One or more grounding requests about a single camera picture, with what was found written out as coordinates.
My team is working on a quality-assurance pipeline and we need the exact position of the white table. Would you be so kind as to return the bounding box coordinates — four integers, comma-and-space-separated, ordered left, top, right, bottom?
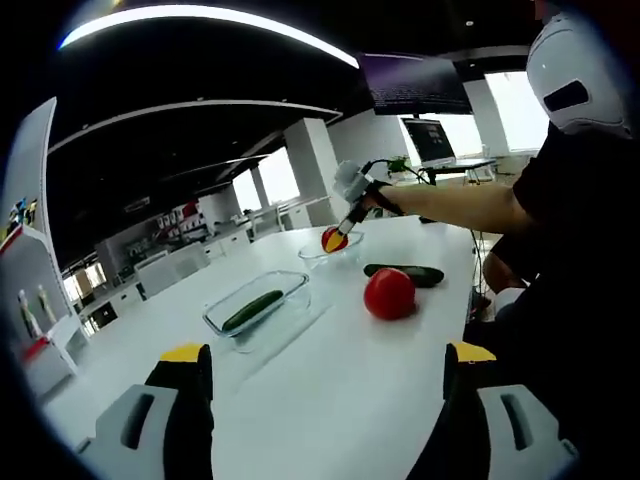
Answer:
44, 214, 476, 480

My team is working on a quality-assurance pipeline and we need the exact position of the large red tomato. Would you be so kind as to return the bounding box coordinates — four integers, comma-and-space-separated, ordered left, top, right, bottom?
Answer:
363, 267, 417, 321

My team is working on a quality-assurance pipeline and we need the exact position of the white worn device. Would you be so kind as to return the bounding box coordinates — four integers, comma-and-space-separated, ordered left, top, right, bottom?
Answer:
525, 12, 632, 139

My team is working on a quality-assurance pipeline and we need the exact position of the person's right hand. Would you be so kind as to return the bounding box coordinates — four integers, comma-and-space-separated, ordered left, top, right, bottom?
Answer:
363, 182, 406, 218

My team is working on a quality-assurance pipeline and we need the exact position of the large dark wall screen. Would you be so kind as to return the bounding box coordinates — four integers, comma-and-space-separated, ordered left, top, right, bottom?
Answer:
358, 52, 474, 116

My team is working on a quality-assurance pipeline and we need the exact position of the rectangular glass storage container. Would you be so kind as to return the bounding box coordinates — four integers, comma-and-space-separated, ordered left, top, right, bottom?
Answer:
202, 269, 312, 354

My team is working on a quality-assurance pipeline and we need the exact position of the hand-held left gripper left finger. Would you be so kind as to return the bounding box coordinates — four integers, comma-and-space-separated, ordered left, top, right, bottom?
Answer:
77, 342, 216, 480

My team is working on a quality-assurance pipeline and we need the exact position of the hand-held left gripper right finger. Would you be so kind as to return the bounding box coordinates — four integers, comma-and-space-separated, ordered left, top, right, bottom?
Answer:
407, 341, 584, 480

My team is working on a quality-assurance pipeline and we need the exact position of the computer monitor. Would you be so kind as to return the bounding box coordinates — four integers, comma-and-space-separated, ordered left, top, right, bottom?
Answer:
399, 115, 457, 166

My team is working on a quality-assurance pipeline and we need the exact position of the white display shelf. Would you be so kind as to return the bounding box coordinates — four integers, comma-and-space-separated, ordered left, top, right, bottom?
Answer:
0, 199, 91, 396

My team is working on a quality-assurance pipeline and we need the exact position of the person's bare knee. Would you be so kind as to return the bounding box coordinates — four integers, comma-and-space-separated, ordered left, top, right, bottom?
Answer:
482, 249, 531, 297

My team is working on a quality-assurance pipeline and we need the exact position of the green cucumber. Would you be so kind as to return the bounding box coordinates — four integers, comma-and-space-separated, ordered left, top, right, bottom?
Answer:
222, 289, 284, 332
363, 263, 445, 289

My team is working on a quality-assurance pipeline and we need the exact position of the person's black clothing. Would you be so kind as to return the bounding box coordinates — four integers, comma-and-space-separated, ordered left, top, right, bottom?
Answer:
414, 124, 640, 480

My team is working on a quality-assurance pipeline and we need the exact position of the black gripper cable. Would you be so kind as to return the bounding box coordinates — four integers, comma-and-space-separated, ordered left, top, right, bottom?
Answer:
366, 158, 437, 187

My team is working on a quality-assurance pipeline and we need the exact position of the small red tomato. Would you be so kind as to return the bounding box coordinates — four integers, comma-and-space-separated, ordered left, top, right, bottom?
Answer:
321, 227, 350, 254

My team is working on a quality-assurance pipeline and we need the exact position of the round glass storage container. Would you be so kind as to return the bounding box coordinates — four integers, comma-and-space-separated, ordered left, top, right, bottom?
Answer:
298, 230, 365, 271

